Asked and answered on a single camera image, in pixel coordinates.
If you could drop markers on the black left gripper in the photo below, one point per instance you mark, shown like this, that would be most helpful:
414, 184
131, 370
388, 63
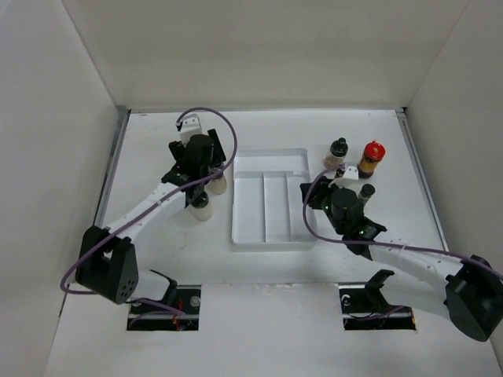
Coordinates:
217, 156

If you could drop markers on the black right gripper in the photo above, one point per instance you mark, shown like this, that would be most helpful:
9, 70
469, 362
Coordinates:
319, 187

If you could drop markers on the red-lid sauce jar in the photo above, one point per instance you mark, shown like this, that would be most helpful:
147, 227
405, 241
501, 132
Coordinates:
372, 155

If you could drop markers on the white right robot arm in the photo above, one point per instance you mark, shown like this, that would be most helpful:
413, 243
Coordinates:
467, 291

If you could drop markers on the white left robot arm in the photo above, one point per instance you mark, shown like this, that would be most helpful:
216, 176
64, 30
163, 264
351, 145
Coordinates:
109, 266

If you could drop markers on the small black-lid spice jar outer-right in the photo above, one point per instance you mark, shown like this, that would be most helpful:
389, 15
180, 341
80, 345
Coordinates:
366, 193

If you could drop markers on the black-top white powder grinder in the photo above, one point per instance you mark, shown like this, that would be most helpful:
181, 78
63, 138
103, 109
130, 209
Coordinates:
201, 208

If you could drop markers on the black-top brown chunk grinder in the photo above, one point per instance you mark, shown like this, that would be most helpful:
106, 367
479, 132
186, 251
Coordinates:
336, 154

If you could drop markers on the white plastic organizer tray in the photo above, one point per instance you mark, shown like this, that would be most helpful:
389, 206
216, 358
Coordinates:
267, 200

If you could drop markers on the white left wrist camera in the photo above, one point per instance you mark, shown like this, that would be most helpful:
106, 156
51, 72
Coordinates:
188, 126

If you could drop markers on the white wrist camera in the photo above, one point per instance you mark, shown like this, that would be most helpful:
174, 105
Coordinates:
188, 126
345, 176

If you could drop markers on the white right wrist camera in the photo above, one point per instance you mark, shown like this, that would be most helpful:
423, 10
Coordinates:
345, 176

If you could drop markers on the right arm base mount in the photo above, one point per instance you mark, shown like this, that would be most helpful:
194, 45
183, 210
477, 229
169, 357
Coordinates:
364, 308

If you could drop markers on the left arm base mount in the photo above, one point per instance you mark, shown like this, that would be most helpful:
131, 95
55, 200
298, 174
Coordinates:
180, 311

